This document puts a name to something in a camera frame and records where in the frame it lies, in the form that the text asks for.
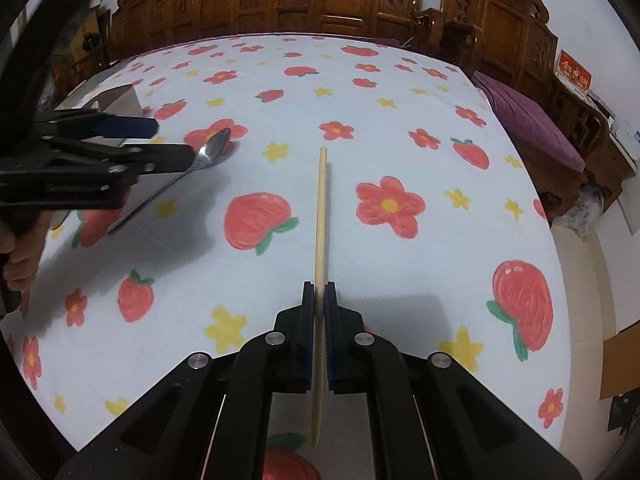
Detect small stainless steel spoon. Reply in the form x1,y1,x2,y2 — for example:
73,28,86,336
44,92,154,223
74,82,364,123
106,128,231,234

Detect person's left hand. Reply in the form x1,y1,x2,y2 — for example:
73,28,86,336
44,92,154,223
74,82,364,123
1,211,53,292

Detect stainless steel rectangular tray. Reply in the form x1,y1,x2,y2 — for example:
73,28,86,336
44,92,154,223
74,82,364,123
58,84,144,146

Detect stacked cardboard boxes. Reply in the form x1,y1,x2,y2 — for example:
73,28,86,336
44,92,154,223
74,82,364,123
52,0,111,94

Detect strawberry flower print tablecloth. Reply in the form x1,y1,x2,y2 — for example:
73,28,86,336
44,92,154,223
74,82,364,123
0,32,574,480

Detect carved wooden bench backrest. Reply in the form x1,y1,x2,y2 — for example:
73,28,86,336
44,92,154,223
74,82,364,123
111,0,421,56

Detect purple seat cushion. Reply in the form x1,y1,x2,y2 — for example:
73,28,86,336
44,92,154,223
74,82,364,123
471,72,586,172

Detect carved wooden armchair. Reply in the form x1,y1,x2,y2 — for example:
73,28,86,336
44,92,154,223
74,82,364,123
411,0,558,103

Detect red paper box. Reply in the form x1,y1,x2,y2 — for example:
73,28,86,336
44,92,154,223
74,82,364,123
555,50,592,93

